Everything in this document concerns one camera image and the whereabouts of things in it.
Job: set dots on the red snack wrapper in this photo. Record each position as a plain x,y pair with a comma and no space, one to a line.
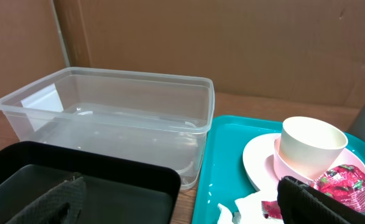
344,183

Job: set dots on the cardboard backdrop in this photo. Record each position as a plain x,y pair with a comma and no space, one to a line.
309,51

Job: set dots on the pink small bowl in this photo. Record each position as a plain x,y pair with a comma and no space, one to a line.
282,169

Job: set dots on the white napkin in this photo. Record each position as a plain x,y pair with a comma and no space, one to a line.
250,210

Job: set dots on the teal serving tray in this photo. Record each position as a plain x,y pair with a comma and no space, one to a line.
223,178

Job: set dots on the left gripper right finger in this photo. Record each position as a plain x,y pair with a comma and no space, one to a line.
301,204

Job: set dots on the clear plastic bin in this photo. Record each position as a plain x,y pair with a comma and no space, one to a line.
154,118

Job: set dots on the cream cup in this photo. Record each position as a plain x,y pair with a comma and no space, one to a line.
310,146

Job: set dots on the black plastic tray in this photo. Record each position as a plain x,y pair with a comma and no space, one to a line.
117,190

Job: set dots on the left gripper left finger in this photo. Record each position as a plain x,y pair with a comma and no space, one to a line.
61,204

